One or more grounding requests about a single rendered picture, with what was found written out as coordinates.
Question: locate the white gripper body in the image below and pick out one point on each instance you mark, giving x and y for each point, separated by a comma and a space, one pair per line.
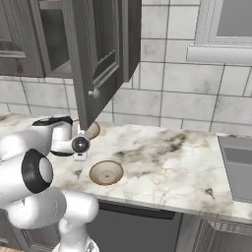
80, 156

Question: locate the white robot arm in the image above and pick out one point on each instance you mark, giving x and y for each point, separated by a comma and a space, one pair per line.
31, 197

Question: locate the large tan bowl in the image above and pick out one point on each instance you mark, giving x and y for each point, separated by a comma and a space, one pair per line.
93, 130

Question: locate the small tan bowl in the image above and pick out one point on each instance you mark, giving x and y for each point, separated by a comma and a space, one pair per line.
106, 173

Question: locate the grey base cabinet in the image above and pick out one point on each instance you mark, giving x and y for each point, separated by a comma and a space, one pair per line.
39, 241

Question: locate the dark grey open cabinet door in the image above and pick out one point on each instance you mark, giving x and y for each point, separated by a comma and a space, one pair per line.
86, 59

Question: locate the grey base cabinet door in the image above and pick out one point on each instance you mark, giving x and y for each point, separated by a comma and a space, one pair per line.
226, 238

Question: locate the round metal door knob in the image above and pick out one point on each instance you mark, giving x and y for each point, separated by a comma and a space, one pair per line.
94, 93

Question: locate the dark grey dishwasher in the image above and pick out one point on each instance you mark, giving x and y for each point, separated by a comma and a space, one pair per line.
138, 229

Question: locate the grey sink basin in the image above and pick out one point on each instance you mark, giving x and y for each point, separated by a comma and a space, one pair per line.
239, 167

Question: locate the white window sill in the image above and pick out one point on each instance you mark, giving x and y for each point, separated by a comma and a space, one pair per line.
220, 54

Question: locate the white framed window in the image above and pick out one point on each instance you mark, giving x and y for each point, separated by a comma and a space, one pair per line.
229, 19

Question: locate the dark grey open wall cabinet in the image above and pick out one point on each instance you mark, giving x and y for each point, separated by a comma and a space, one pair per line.
54, 39

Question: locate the dark grey closed wall cabinet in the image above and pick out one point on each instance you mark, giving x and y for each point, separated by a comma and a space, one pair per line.
14, 36

